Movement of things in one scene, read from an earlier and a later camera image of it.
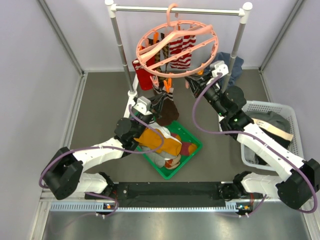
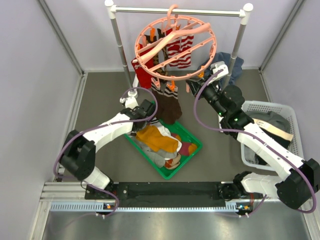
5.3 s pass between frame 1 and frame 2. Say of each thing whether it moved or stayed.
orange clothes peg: moved
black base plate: stayed
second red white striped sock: stayed
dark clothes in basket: stayed
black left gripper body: moved
